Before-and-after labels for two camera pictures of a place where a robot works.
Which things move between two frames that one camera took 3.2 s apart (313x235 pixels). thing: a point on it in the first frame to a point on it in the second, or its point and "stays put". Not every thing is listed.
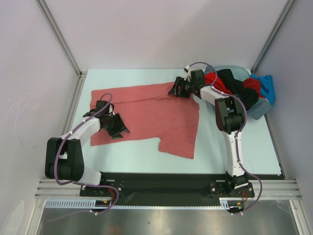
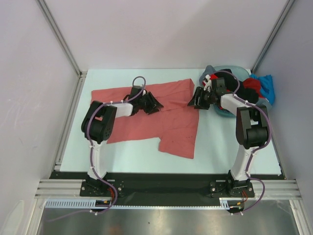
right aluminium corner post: [272, 35] stays put
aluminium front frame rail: [276, 189] stays put
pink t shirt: [148, 111] stays put
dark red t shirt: [253, 83] stays put
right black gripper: [179, 82] to [194, 102]
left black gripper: [117, 118] to [153, 102]
